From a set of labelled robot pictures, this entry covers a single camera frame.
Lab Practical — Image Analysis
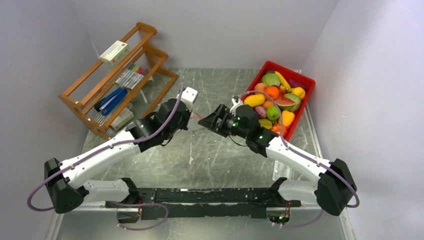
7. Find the green box lower shelf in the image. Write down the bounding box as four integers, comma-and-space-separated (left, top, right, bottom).
110, 108, 134, 131

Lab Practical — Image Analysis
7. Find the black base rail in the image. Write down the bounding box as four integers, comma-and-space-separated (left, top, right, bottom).
122, 187, 301, 220

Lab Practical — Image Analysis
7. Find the white box on top shelf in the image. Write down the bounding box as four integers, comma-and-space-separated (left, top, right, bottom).
99, 40, 129, 66

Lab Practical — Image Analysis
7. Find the orange fruit toy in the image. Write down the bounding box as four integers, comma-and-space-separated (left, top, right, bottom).
264, 86, 281, 101

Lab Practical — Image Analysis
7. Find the purple eggplant toy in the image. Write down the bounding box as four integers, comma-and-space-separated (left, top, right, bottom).
288, 78, 307, 91

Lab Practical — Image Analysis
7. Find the bundle of coloured markers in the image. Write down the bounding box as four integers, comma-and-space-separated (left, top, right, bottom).
115, 63, 148, 90

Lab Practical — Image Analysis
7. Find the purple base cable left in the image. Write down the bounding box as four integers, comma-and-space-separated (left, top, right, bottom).
109, 201, 170, 232

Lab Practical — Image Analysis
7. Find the wooden shelf rack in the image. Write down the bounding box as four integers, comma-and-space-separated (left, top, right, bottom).
58, 22, 178, 140

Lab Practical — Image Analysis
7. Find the yellow bell pepper toy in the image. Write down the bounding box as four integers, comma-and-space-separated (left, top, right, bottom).
291, 86, 306, 100

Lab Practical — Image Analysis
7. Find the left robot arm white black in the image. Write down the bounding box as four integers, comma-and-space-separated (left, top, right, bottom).
44, 97, 195, 214

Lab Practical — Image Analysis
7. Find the green lime toy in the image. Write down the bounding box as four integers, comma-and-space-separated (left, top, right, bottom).
266, 105, 280, 122

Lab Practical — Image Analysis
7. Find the purple onion toy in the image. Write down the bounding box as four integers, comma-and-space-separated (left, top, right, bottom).
254, 105, 267, 119

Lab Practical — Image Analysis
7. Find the clear zip top bag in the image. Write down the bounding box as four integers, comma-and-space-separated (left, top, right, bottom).
189, 111, 204, 121

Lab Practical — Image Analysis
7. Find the green cabbage toy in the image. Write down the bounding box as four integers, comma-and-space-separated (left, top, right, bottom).
261, 73, 281, 87

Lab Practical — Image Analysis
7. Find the orange bell pepper toy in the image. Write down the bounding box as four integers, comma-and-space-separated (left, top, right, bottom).
280, 110, 296, 128

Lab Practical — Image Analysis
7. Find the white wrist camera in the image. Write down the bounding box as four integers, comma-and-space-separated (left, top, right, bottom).
177, 87, 199, 112
229, 96, 244, 116

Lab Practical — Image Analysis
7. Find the red plastic food bin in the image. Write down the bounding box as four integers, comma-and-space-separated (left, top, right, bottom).
241, 61, 315, 141

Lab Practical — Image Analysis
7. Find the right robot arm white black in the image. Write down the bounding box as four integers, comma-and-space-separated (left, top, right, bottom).
198, 104, 358, 216

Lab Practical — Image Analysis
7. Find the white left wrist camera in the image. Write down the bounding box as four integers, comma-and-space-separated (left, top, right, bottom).
177, 87, 199, 112

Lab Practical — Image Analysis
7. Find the blue stapler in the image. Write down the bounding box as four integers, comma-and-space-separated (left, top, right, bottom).
94, 87, 128, 116

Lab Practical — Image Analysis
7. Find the peach toy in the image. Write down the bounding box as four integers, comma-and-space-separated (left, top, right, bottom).
253, 82, 268, 95

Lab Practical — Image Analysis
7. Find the yellow mango toy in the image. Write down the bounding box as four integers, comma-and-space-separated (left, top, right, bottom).
243, 93, 267, 108

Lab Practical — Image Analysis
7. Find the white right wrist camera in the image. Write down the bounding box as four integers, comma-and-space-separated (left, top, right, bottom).
229, 96, 244, 116

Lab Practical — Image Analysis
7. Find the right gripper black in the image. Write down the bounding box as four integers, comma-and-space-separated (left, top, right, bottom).
198, 104, 249, 140

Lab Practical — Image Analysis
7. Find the banana toy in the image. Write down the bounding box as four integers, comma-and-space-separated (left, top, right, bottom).
274, 71, 292, 93

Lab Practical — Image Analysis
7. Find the watermelon slice toy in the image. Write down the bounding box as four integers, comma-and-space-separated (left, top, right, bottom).
274, 96, 301, 112

